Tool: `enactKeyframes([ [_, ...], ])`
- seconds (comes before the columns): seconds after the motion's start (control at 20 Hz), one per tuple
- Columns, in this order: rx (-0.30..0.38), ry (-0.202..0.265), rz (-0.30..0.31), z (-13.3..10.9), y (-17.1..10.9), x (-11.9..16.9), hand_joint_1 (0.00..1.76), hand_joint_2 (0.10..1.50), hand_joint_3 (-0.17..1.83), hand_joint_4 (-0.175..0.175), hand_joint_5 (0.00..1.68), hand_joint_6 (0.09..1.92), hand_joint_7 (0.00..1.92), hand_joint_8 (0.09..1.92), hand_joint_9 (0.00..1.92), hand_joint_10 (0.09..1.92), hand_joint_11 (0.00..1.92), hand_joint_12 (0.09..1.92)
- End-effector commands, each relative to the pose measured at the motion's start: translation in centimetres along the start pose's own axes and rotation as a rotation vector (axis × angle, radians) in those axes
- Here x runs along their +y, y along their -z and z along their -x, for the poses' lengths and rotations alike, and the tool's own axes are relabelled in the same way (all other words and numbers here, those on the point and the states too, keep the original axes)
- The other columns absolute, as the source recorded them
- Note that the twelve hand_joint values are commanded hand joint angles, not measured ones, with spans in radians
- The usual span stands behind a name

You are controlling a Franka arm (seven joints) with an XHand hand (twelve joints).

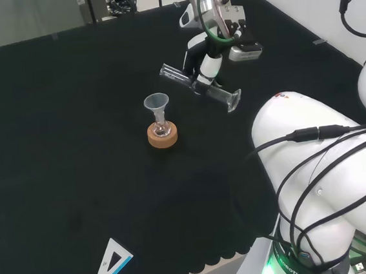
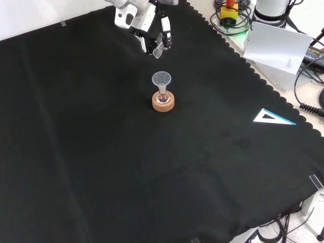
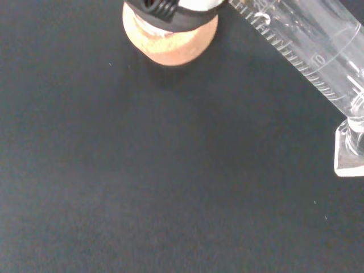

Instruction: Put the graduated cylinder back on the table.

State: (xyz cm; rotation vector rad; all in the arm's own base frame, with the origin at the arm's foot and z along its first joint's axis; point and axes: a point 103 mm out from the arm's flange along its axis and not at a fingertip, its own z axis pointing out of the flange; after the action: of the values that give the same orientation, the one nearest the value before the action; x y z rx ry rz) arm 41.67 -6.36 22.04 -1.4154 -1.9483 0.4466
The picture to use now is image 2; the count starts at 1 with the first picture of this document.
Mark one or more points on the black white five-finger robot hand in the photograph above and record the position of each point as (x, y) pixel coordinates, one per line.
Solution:
(141, 17)

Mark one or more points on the clear glass graduated cylinder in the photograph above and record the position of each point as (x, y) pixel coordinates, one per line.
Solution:
(158, 49)

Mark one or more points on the clear plastic funnel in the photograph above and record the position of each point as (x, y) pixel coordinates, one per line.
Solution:
(161, 79)

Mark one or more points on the grey tape piece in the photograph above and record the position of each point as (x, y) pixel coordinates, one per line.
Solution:
(195, 240)
(63, 23)

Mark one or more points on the round-bottom glass flask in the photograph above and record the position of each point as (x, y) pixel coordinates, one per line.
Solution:
(163, 97)

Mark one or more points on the yellow stop button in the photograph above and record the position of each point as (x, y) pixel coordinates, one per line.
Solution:
(229, 15)

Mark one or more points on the black bench cloth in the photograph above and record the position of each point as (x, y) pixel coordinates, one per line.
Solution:
(101, 152)

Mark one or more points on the white blue-edged set square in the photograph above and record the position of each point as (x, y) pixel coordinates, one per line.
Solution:
(258, 119)

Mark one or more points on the black power adapter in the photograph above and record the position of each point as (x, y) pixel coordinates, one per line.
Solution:
(315, 54)

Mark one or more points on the clear tape strip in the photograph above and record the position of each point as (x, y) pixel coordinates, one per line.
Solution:
(316, 181)

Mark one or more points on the aluminium frame post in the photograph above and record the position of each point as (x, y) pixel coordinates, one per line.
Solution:
(312, 202)

